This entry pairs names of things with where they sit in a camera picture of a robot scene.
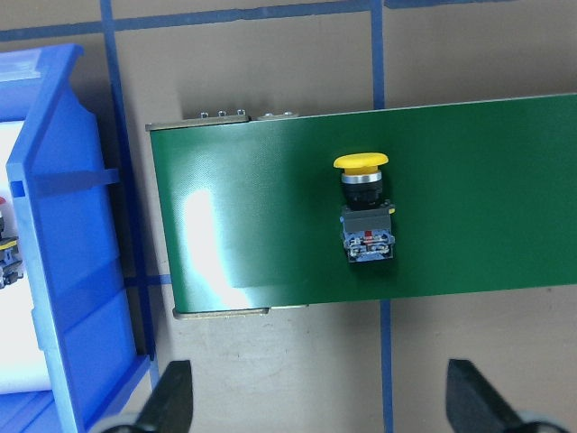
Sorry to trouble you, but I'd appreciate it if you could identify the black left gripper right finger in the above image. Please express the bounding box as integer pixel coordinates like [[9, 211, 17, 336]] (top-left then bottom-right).
[[446, 359, 524, 432]]

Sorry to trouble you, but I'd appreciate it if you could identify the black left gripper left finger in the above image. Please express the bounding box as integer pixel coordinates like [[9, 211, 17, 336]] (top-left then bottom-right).
[[134, 361, 194, 432]]

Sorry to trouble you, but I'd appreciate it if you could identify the yellow push button switch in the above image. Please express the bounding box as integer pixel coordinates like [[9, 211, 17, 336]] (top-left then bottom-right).
[[333, 152, 396, 263]]

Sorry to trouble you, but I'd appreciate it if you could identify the red push button switch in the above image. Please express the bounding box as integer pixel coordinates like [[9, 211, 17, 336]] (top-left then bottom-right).
[[1, 194, 23, 289]]

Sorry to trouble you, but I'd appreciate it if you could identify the white foam pad left bin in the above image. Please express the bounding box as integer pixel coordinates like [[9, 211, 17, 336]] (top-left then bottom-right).
[[1, 121, 50, 394]]

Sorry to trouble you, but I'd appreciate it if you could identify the blue left storage bin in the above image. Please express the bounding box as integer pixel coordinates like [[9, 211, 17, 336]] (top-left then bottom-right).
[[1, 44, 150, 432]]

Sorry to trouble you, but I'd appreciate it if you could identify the green conveyor belt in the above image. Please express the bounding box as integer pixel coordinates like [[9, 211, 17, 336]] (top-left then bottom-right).
[[148, 95, 576, 316]]

